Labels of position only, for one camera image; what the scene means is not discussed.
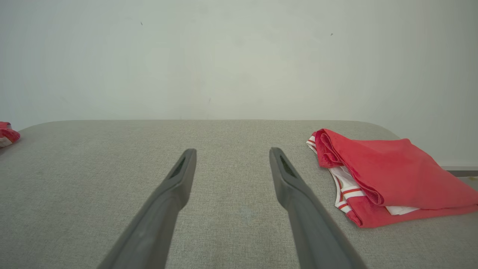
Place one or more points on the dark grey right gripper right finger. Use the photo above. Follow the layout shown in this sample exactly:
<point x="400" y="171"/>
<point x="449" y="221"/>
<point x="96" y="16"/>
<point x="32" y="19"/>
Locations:
<point x="310" y="224"/>

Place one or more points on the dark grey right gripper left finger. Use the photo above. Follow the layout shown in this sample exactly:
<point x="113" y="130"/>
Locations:
<point x="157" y="220"/>

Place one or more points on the grey wall baseboard strip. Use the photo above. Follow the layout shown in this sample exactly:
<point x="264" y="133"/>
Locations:
<point x="461" y="172"/>

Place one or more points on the red and white jersey garment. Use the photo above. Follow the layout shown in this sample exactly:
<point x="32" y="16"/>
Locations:
<point x="7" y="134"/>
<point x="396" y="172"/>

